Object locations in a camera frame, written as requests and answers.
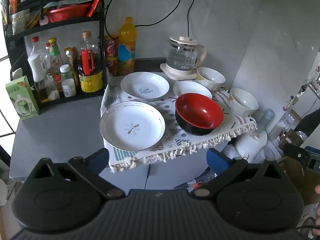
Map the black metal shelf rack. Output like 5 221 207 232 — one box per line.
0 0 111 111

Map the green-cap sauce bottle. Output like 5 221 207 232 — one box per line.
48 37 64 91

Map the glass electric kettle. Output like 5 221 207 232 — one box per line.
166 36 207 72

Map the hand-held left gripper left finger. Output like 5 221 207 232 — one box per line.
32 148 125 200

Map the gold-cap brown bottle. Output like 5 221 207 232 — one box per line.
63 47 78 80

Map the red and black bowl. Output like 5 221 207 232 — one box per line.
175 93 224 136

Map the small clear spice jar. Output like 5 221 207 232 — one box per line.
44 77 60 101

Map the white-cap glass jar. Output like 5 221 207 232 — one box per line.
59 64 76 86

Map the black pen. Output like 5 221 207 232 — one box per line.
145 164 151 190

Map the red snack can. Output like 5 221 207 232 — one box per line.
104 35 119 77

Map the pale blue plastic bottle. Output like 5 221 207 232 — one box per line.
257 108 275 133

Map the green cardboard box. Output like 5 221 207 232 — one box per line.
5 76 40 121

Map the brown cardboard box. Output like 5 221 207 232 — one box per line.
279 129 308 151

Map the white kettle base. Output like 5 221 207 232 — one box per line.
160 62 200 81

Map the white plate with blue print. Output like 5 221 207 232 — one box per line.
120 72 170 101

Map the white pill bottle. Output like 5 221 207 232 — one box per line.
61 79 77 98

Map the white-top oil dispenser bottle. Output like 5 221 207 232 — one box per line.
27 54 50 103

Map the patterned fringed tablecloth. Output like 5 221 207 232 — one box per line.
100 72 258 173

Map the person's right hand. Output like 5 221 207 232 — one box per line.
314 184 320 228

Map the large soy sauce bottle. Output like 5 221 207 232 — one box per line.
78 31 104 93

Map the small plain white plate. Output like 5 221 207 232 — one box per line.
173 80 213 101

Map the red-cap clear bottle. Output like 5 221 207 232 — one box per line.
29 36 47 61

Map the white bowl with yellow rim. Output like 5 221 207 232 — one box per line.
229 88 259 117
196 67 226 91

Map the white plate with flower print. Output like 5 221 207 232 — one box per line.
99 101 166 152

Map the orange juice bottle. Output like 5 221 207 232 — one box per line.
117 17 138 76

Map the red plastic basin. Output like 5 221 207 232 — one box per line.
46 2 91 23

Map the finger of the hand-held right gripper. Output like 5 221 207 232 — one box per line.
283 143 311 167

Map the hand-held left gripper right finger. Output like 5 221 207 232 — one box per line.
191 148 287 197

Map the black kettle power cable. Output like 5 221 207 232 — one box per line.
186 0 202 38

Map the white rice cooker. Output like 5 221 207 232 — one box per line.
234 129 268 161

